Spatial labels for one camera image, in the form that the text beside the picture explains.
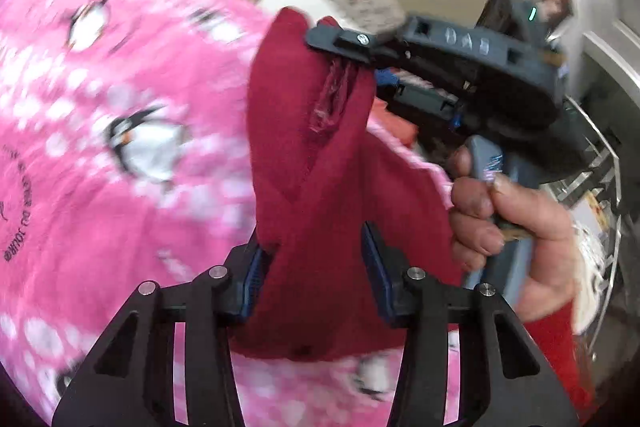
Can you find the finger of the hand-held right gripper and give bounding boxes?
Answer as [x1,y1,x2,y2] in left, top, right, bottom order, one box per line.
[305,18,408,68]
[375,67,463,120]

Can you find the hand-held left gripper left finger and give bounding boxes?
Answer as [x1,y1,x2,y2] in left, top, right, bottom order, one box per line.
[50,237,273,427]

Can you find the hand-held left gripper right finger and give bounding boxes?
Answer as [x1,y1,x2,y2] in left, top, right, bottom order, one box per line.
[361,221,581,427]

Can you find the dark red garment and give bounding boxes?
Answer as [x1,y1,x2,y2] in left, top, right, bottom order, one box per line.
[232,6,463,363]

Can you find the person's right forearm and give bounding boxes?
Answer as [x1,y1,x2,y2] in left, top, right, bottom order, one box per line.
[520,302,596,413]

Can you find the person's right hand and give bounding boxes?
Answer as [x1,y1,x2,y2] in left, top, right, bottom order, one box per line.
[447,147,583,323]

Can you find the glass side table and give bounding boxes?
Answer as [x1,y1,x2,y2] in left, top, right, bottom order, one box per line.
[545,97,623,208]

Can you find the pink penguin print blanket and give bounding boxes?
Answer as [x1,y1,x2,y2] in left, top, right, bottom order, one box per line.
[0,0,466,427]

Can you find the white patterned cloth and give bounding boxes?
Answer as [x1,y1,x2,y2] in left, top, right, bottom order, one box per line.
[570,207,621,333]

